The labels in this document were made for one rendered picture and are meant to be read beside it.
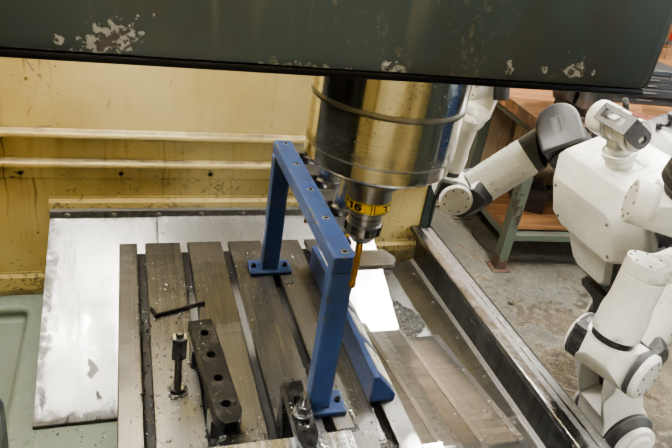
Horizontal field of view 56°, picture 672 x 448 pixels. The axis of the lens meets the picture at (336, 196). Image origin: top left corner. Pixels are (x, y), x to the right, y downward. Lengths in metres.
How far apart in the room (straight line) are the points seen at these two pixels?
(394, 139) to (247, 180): 1.23
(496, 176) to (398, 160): 0.90
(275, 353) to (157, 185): 0.68
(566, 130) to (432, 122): 0.88
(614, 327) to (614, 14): 0.57
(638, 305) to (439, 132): 0.52
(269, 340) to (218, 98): 0.68
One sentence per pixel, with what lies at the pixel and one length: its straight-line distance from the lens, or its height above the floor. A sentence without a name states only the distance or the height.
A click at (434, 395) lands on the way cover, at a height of 0.74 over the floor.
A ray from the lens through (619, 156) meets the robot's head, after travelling 1.30.
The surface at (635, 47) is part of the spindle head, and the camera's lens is 0.62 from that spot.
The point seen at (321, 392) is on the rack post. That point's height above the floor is 0.95.
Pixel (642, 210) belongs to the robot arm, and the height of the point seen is 1.40.
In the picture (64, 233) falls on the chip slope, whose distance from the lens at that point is 1.78.
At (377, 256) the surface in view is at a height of 1.22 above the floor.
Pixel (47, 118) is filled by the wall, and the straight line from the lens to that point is 1.70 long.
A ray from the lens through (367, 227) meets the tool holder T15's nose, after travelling 0.69.
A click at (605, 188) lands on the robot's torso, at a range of 1.29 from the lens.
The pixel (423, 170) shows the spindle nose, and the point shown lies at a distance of 0.61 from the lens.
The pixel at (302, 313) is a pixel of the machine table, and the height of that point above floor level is 0.90.
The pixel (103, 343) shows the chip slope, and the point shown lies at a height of 0.70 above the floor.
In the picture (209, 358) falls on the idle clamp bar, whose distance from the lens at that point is 1.17.
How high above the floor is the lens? 1.74
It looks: 26 degrees down
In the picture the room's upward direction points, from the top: 9 degrees clockwise
